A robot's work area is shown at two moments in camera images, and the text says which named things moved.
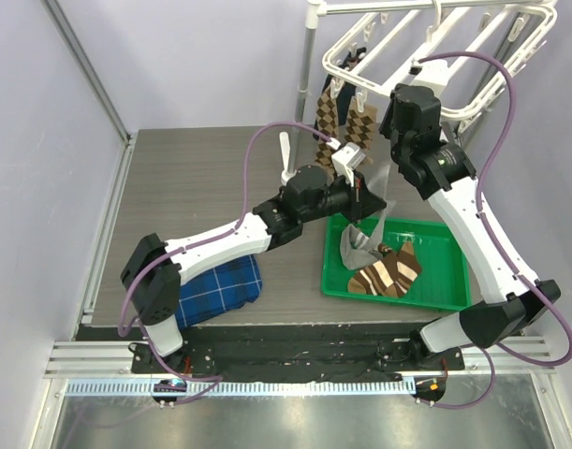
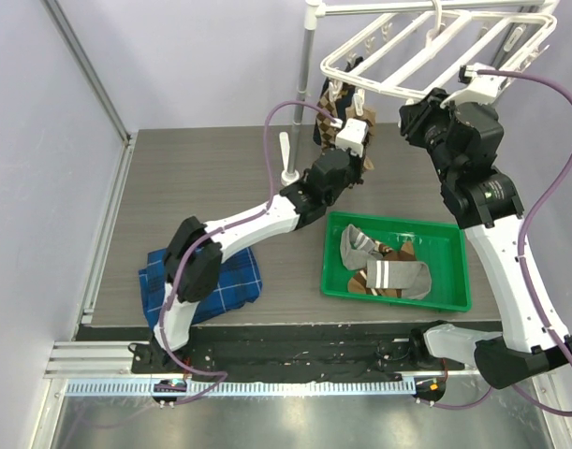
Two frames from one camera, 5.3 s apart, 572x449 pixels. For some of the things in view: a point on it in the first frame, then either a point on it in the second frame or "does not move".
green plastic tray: (444, 281) does not move
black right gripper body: (408, 165) → (412, 119)
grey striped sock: (377, 181) → (413, 277)
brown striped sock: (392, 276) does not move
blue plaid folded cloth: (213, 292) does not move
